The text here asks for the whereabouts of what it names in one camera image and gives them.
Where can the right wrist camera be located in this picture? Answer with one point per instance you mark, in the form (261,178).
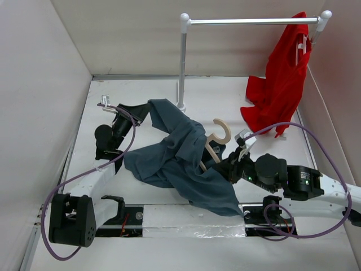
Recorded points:
(244,142)

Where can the white clothes rack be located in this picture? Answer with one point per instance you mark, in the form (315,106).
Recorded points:
(185,22)

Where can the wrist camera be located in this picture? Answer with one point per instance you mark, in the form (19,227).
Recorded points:
(244,142)
(105,102)

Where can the blue grey t shirt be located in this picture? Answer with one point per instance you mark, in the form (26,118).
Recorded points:
(174,162)

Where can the red t shirt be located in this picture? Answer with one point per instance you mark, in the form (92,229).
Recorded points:
(276,97)

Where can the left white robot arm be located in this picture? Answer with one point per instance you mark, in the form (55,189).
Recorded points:
(76,215)

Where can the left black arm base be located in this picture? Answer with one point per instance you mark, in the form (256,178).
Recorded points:
(116,219)

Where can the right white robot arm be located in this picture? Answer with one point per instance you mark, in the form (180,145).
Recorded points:
(303,191)

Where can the white hanger under red shirt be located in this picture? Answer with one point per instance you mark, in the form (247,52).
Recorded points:
(300,50)

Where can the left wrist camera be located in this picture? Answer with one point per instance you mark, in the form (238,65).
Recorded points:
(105,102)

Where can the beige wooden hanger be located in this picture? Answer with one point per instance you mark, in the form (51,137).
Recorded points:
(215,138)

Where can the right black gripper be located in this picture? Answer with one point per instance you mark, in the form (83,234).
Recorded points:
(229,168)

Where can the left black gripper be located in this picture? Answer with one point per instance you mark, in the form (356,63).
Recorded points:
(138,112)

